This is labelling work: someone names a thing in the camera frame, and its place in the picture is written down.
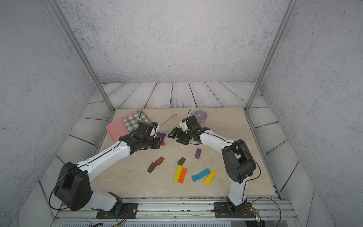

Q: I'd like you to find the green checkered cloth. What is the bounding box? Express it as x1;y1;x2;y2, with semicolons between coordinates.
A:
123;110;151;132

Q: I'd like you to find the orange long block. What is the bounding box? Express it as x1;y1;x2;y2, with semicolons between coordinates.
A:
178;167;187;183

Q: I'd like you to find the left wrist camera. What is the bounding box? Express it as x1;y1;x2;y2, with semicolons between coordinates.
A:
137;122;159;138

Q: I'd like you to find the yellow long block left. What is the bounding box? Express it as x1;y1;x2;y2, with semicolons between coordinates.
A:
174;165;183;181

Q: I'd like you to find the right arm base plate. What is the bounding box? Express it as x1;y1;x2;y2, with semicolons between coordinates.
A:
214;202;256;218

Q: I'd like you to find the yellow long block right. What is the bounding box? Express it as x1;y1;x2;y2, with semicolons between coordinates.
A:
204;170;216;185

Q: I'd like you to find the yellow long block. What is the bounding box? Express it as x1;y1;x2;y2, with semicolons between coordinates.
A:
204;170;216;185
174;165;183;181

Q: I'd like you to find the purple wedge block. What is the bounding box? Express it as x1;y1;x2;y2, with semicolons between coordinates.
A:
157;132;166;142

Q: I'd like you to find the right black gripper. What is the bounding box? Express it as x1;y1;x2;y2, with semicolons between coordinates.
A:
168;127;194;145

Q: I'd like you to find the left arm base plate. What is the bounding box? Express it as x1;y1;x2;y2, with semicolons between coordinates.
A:
96;202;139;219

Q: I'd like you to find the right aluminium frame post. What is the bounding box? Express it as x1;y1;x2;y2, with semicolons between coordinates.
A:
245;0;298;113

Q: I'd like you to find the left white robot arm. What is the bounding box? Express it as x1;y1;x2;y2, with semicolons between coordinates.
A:
52;133;162;211

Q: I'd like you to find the dark brown block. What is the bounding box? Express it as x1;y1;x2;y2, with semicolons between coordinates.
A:
178;157;186;166
147;162;157;173

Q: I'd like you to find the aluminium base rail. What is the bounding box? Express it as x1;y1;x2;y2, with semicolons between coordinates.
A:
51;197;301;227

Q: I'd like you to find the lilac bowl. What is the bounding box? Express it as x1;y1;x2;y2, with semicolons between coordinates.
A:
193;110;208;124

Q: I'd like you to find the pink plastic tray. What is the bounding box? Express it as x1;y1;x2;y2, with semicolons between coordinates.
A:
106;109;141;142

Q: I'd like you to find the teal cylinder block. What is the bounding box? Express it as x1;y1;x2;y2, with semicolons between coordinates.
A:
192;168;211;182

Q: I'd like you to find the aluminium frame post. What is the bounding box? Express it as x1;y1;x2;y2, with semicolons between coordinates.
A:
245;0;298;113
46;0;115;113

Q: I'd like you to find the left aluminium frame post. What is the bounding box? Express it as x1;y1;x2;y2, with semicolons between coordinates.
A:
46;0;115;113

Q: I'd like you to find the orange brown block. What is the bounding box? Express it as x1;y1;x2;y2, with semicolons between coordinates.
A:
155;157;165;166

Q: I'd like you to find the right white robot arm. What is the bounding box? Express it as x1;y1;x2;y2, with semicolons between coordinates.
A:
167;127;261;207

